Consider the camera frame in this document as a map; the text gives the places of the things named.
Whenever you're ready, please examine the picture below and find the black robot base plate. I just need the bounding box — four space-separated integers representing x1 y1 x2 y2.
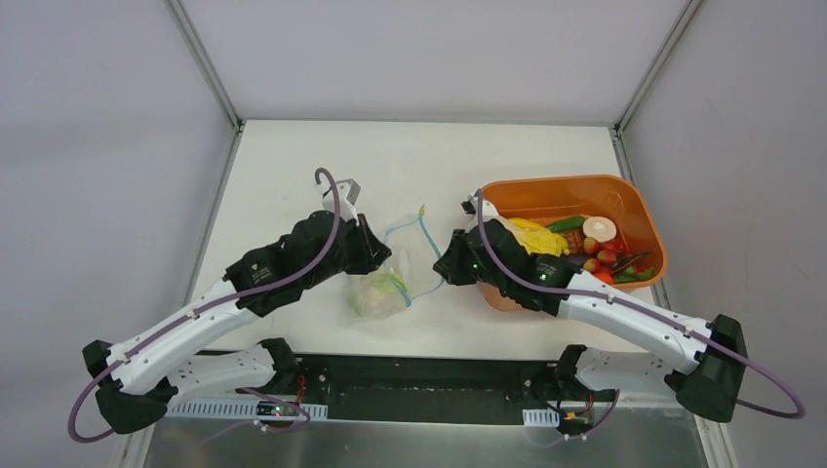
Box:
235 352 615 428

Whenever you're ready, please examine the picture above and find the clear zip top bag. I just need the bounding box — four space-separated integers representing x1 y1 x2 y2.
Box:
346 206 445 320

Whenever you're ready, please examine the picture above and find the green cucumber toy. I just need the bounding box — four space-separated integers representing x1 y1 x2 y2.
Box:
547 215 586 233

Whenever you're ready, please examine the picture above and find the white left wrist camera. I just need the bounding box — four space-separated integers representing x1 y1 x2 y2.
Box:
316 178 361 221

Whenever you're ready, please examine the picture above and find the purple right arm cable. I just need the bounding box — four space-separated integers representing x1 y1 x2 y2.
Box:
474 188 807 420

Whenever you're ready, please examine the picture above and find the yellow napa cabbage toy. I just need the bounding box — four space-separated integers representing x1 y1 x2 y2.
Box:
506 217 571 256

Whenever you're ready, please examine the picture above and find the white mushroom toy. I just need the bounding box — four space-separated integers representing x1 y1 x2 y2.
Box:
581 216 618 243

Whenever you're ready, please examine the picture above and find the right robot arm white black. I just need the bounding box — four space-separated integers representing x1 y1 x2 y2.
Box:
433 219 748 422

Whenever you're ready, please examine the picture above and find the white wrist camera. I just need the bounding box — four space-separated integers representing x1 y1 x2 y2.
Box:
316 178 361 221
460 195 500 230

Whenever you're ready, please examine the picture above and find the orange carrot toy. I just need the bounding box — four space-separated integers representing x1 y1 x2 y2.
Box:
594 272 615 285

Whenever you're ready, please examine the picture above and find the white cauliflower toy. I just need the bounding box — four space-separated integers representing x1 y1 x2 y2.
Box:
346 270 409 320

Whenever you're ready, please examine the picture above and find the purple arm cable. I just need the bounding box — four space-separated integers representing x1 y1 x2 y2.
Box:
67 168 342 445
474 188 807 420

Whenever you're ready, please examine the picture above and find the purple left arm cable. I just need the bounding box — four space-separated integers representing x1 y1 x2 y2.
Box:
67 168 342 445

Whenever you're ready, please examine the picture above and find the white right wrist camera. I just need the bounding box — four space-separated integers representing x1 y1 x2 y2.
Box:
460 195 500 230

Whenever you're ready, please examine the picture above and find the red yellow peach toy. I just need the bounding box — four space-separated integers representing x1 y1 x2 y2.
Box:
582 237 603 255

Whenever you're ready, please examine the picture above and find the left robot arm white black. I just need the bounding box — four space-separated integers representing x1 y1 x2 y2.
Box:
83 211 392 434

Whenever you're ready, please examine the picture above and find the orange plastic basket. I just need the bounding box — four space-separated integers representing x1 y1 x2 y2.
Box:
483 175 668 293

